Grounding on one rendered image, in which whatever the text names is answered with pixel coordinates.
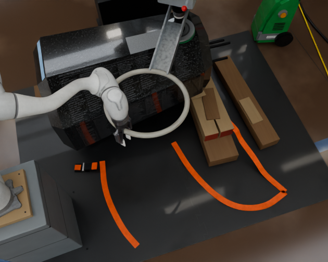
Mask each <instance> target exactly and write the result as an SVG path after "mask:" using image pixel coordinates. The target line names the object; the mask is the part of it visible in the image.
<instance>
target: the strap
mask: <svg viewBox="0 0 328 262"><path fill-rule="evenodd" d="M232 124H233V126H234V129H233V131H234V132H235V134H236V136H237V138H238V140H239V142H240V144H241V145H242V147H243V148H244V149H245V151H246V152H247V153H248V155H249V156H250V157H251V159H252V160H253V162H254V163H255V165H256V166H257V168H258V169H259V171H260V172H261V174H262V175H263V176H264V177H265V178H266V179H267V180H268V181H269V182H270V183H272V184H273V185H274V186H275V187H276V188H277V189H279V190H280V193H278V194H277V195H276V196H275V197H273V198H272V199H270V200H269V201H267V202H264V203H261V204H256V205H243V204H238V203H235V202H232V201H230V200H228V199H226V198H224V197H223V196H221V195H220V194H219V193H217V192H216V191H214V190H213V189H212V188H211V187H210V186H209V185H208V184H207V183H206V182H205V181H204V180H203V179H202V178H201V177H200V176H199V175H198V173H197V172H196V171H195V170H194V169H193V167H192V166H191V164H190V163H189V162H188V160H187V159H186V157H185V155H184V154H183V152H182V151H181V149H180V147H179V146H178V144H177V142H176V141H175V142H173V143H172V146H173V147H174V149H175V151H176V153H177V154H178V156H179V158H180V159H181V161H182V162H183V164H184V165H185V167H186V168H187V170H188V171H189V172H190V173H191V175H192V176H193V177H194V178H195V179H196V180H197V181H198V183H199V184H200V185H201V186H202V187H203V188H204V189H205V190H207V191H208V192H209V193H210V194H211V195H212V196H213V197H215V198H216V199H217V200H219V201H220V202H222V203H223V204H225V205H227V206H229V207H232V208H235V209H239V210H243V211H258V210H262V209H265V208H268V207H270V206H272V205H274V204H275V203H277V202H278V201H279V200H280V199H282V198H283V197H285V196H286V195H287V193H286V191H287V190H286V189H285V188H284V187H283V186H282V185H281V184H279V183H278V182H277V181H276V180H275V179H274V178H272V177H271V176H270V175H269V174H268V173H267V172H266V170H265V169H264V168H263V166H262V165H261V163H260V162H259V160H258V158H257V157H256V155H255V154H254V153H253V151H252V150H251V148H250V147H249V146H248V144H247V143H246V142H245V140H244V139H243V137H242V136H241V134H240V132H239V129H238V128H237V127H236V125H235V124H234V123H233V122H232ZM99 163H100V177H101V183H102V189H103V193H104V197H105V200H106V202H107V205H108V207H109V210H110V212H111V214H112V216H113V218H114V220H115V222H116V224H117V226H118V227H119V229H120V230H121V232H122V233H123V235H124V236H125V237H126V239H127V240H128V241H129V242H130V243H131V244H132V245H133V247H134V248H136V247H137V246H138V245H139V243H138V242H137V240H136V239H135V238H134V237H133V236H132V235H131V234H130V233H129V231H128V230H127V228H126V227H125V225H124V224H123V222H122V220H121V218H120V216H119V215H118V213H117V211H116V208H115V206H114V204H113V202H112V199H111V196H110V193H109V190H108V185H107V178H106V166H105V161H100V162H99Z"/></svg>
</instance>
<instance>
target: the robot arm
mask: <svg viewBox="0 0 328 262"><path fill-rule="evenodd" d="M81 90H89V91H90V93H91V94H93V95H96V96H98V97H101V98H102V100H103V103H104V105H105V108H106V110H107V111H108V113H109V115H110V117H111V120H112V122H113V123H114V125H115V127H116V132H115V133H113V135H114V136H115V140H116V142H118V143H120V144H121V145H123V146H125V142H124V139H123V133H124V129H125V128H127V129H129V130H131V129H132V124H131V118H130V117H129V113H128V110H129V106H128V101H127V98H126V96H125V94H124V92H123V91H121V90H120V88H119V85H118V83H117V81H116V79H115V78H114V76H113V75H112V74H111V73H110V72H109V71H108V70H107V69H105V68H102V67H99V68H96V69H95V70H93V72H92V74H91V75H90V77H84V78H79V79H77V80H74V81H72V82H71V83H69V84H68V85H66V86H64V87H63V88H61V89H60V90H58V91H57V92H55V93H53V94H52V95H50V96H47V97H32V96H26V95H21V94H16V93H7V92H5V90H4V88H3V86H2V78H1V74H0V121H3V120H10V119H18V118H21V117H25V116H31V115H37V114H43V113H47V112H51V111H53V110H55V109H57V108H59V107H60V106H62V105H63V104H64V103H65V102H67V101H68V100H69V99H70V98H71V97H73V96H74V95H75V94H76V93H78V92H79V91H81ZM23 190H24V188H23V187H22V186H18V187H15V188H14V186H13V181H12V180H11V179H8V180H6V181H5V182H4V180H3V178H2V176H1V174H0V217H2V216H4V215H6V214H8V213H10V212H11V211H13V210H15V209H19V208H21V207H22V204H21V202H20V201H19V199H18V197H17V195H18V194H19V193H20V192H22V191H23Z"/></svg>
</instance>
